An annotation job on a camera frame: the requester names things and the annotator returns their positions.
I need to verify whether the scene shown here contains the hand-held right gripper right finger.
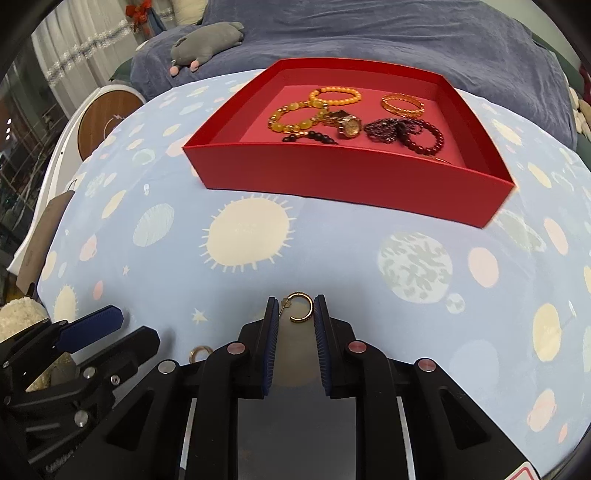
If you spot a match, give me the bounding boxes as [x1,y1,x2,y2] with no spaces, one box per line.
[313,294,532,480]

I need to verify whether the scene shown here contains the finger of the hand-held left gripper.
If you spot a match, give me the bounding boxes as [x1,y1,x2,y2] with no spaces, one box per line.
[9,325,161,416]
[0,305,124,393]

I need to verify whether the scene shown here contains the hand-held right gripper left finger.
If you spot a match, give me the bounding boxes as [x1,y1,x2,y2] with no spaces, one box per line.
[92,296,281,480]

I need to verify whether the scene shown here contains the red cardboard box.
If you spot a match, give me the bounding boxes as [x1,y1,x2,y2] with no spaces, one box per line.
[182,58,515,230]

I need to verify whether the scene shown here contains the dark bead bracelet gold spacers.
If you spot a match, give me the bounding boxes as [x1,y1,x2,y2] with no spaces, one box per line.
[283,130,339,146]

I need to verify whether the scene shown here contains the yellow-green stone bead bracelet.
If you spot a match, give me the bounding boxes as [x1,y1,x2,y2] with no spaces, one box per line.
[269,100,331,134]

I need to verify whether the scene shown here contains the gold wrist watch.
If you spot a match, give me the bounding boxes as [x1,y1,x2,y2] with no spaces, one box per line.
[318,110,363,139]

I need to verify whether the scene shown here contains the purple small-bead bracelet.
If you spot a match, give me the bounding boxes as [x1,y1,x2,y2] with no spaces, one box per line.
[365,117,419,145]

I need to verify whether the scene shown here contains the dark red bead bracelet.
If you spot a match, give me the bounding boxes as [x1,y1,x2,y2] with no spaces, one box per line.
[402,119,445,155]

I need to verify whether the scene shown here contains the gold chain bracelet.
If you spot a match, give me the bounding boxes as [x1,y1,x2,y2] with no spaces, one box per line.
[381,92,426,117]

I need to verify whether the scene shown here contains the orange bead bracelet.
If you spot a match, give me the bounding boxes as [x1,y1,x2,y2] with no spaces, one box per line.
[308,86,362,108]

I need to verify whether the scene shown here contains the light blue planet-print sheet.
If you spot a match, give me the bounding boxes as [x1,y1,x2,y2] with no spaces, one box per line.
[34,69,591,476]

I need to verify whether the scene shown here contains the white device with wooden disc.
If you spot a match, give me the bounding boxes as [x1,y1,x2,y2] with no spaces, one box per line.
[7,82,146,273]

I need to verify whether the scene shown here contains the window glass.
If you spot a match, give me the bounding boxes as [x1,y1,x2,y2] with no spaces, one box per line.
[0,34,70,259]

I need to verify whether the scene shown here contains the silver tinsel garland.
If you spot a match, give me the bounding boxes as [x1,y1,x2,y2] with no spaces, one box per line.
[46,21,132,84]

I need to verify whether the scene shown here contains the white sheer curtain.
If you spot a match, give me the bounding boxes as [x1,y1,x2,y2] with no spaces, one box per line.
[30,0,176,116]

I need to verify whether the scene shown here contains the grey plush toy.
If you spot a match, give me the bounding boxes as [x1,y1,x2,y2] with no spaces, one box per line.
[168,21,245,77]

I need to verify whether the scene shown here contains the blue-grey sofa blanket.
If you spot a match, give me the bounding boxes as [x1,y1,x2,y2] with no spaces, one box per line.
[130,0,575,148]

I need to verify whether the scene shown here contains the beige plush toy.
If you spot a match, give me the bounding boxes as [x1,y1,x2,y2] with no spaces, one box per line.
[566,65,591,139]

